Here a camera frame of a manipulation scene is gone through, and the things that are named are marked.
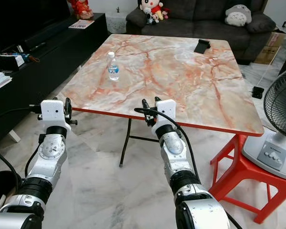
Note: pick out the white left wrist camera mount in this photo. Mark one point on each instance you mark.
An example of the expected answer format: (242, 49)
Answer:
(52, 112)

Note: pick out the black phone stand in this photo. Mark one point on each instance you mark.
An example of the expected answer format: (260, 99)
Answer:
(202, 46)

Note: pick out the red dressed doll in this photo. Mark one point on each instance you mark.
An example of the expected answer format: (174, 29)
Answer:
(80, 8)

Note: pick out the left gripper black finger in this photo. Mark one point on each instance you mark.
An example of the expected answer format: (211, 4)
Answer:
(68, 108)

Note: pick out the black power adapter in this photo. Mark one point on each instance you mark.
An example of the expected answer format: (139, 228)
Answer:
(258, 92)

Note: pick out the cartoon boy plush doll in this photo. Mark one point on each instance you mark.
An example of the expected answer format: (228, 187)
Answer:
(151, 5)

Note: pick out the red white magazine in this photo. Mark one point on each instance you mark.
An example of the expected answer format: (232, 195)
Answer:
(81, 24)

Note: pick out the black rubbish bin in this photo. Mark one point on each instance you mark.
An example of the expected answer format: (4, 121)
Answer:
(2, 183)

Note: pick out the grey Totoro plush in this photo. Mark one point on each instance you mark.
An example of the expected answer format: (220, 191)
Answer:
(238, 15)

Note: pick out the small panda plush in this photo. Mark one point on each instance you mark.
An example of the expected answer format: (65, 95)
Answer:
(149, 19)

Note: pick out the black metal table frame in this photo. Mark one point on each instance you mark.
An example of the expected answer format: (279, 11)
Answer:
(126, 142)

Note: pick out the red plastic stool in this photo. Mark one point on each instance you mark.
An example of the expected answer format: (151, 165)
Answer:
(238, 171)

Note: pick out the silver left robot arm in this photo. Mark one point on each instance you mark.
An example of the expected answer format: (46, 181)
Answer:
(50, 150)

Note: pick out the clear plastic water bottle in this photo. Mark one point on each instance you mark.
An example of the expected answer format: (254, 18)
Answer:
(113, 69)

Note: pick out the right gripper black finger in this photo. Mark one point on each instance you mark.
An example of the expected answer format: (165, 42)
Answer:
(158, 99)
(145, 105)

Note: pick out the dark grey fabric sofa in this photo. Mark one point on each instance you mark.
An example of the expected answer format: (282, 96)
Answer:
(198, 31)

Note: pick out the black TV cabinet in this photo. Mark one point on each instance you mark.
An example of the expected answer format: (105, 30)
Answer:
(47, 76)

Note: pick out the white lace covered side table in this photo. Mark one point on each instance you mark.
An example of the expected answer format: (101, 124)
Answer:
(117, 24)

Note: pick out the white floor fan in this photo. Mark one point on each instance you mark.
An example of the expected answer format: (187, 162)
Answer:
(271, 152)

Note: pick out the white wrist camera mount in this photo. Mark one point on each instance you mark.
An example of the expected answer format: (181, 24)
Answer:
(52, 112)
(167, 112)

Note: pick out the brown cardboard box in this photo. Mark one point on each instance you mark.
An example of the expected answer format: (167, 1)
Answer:
(269, 50)

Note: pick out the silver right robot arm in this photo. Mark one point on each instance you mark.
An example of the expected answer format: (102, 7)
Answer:
(174, 148)

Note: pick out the black television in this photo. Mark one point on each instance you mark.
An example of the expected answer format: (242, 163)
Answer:
(24, 19)

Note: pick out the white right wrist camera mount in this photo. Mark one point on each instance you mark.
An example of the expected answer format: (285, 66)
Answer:
(167, 112)

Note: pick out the black box device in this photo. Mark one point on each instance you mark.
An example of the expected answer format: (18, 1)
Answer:
(9, 62)

